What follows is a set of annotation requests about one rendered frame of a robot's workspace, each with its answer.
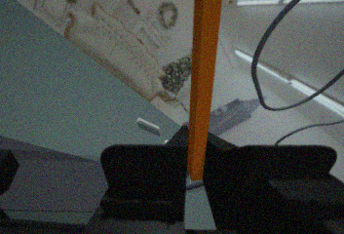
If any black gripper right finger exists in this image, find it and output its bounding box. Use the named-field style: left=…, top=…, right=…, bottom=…
left=203, top=132, right=337, bottom=230

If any orange handle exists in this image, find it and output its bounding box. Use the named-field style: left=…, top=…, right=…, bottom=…
left=187, top=0, right=221, bottom=180

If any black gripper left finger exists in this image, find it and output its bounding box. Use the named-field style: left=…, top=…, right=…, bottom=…
left=100, top=125, right=189, bottom=215

